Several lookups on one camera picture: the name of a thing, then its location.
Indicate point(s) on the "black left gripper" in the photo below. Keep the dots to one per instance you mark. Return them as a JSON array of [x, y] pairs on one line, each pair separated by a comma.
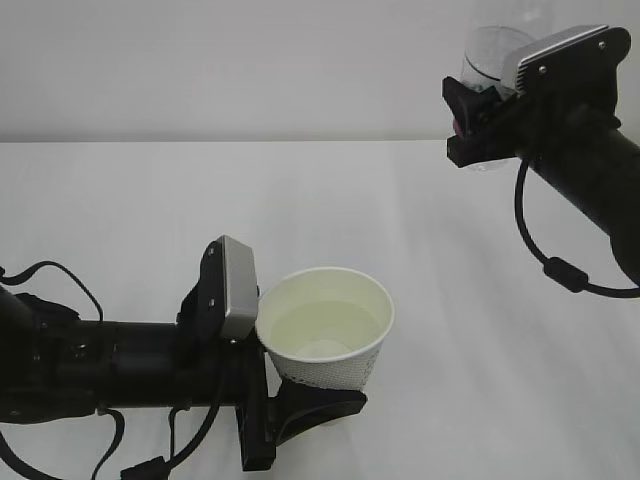
[[264, 422]]

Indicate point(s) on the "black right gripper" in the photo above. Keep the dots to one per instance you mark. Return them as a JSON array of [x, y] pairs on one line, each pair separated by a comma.
[[543, 113]]

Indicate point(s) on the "clear water bottle red label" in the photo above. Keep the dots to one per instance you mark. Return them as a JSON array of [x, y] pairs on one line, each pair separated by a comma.
[[487, 75]]

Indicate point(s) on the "white paper cup green logo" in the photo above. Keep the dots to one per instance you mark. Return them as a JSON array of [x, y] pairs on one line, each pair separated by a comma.
[[324, 327]]

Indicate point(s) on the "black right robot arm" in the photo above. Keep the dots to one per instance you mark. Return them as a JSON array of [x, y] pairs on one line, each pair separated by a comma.
[[570, 138]]

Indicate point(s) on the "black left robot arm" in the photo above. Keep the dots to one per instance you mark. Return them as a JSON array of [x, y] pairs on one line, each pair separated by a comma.
[[55, 365]]

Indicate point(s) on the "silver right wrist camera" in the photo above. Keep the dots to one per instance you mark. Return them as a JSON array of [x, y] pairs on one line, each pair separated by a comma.
[[564, 59]]

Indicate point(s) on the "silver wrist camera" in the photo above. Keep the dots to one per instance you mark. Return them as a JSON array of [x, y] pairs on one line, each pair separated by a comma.
[[564, 59], [223, 304]]

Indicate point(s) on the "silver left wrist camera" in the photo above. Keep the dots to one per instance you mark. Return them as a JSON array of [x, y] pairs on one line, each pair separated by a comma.
[[223, 304]]

